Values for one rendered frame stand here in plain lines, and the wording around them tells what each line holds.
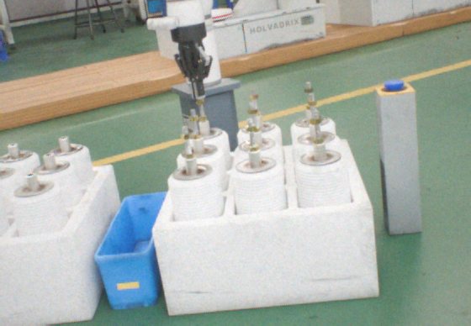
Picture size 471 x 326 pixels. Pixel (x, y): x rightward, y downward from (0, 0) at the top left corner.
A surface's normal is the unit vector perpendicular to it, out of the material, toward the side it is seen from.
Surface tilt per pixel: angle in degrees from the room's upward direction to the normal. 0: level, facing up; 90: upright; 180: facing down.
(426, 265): 0
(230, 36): 90
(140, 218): 88
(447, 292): 0
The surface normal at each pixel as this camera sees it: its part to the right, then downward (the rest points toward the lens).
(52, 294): 0.00, 0.31
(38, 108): 0.43, 0.22
